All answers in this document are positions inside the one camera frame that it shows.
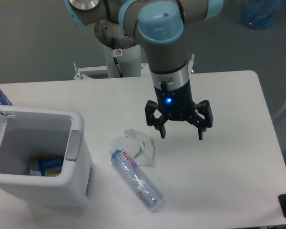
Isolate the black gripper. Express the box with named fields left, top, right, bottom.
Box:
left=144, top=81, right=214, bottom=140

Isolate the clear plastic water bottle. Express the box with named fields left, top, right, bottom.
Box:
left=110, top=149, right=163, bottom=212

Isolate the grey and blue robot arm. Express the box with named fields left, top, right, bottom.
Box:
left=65, top=0, right=224, bottom=138

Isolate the white plastic trash can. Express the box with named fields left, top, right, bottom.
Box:
left=0, top=105, right=93, bottom=207

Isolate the blue plastic bag on floor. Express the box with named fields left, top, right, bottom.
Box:
left=240, top=0, right=284, bottom=30

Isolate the blue snack wrapper in bin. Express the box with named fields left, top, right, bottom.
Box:
left=28, top=155, right=64, bottom=177

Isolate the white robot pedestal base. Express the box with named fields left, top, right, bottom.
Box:
left=72, top=20, right=195, bottom=80

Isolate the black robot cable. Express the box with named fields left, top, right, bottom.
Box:
left=111, top=37, right=124, bottom=78

